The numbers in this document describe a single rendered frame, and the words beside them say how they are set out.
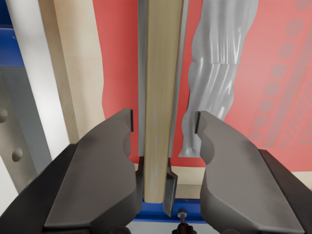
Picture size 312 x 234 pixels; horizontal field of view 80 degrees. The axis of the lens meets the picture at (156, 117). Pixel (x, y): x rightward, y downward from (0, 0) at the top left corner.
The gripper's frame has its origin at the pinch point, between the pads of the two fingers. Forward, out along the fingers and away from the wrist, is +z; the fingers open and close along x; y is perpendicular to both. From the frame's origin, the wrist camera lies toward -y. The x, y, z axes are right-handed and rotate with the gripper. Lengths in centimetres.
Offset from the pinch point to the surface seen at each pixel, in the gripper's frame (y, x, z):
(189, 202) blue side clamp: 25.6, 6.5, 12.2
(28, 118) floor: 68, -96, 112
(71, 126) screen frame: 10.8, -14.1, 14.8
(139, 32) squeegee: -3.7, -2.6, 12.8
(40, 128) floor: 77, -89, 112
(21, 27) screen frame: -3.8, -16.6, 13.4
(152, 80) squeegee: -0.2, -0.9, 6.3
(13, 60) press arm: 1.9, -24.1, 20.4
